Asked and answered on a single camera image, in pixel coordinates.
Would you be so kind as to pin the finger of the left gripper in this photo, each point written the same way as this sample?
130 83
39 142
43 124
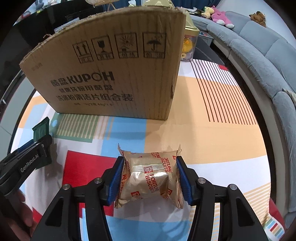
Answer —
27 157

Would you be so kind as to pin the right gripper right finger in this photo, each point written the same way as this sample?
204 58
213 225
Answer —
238 221

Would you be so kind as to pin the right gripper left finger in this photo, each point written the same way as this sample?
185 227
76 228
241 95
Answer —
61 219

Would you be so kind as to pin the dark green snack packet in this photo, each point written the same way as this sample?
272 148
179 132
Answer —
41 129

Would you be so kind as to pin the gold fortune biscuit packet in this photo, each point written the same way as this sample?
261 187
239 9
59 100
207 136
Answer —
145 175

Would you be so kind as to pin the person left hand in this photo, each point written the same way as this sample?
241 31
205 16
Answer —
21 220

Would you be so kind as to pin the white tv cabinet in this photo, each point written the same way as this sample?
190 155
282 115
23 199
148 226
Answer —
13 105

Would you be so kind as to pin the colourful patterned play mat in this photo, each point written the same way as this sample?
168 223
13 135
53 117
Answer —
210 120

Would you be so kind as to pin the brown cardboard box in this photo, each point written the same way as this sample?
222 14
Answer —
121 63

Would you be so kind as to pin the grey sectional sofa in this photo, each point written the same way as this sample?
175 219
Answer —
264 62

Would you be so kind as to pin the gold mountain shaped lid box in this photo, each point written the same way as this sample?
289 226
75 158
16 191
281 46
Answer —
191 31

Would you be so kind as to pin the grey storage bin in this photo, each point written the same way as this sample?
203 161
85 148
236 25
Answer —
206 37

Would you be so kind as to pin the pink plush toy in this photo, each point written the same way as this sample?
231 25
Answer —
220 18

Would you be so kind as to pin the brown teddy bear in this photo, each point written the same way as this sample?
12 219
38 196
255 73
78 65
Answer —
259 18

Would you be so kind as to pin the yellow plush toy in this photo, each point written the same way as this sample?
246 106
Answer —
207 12

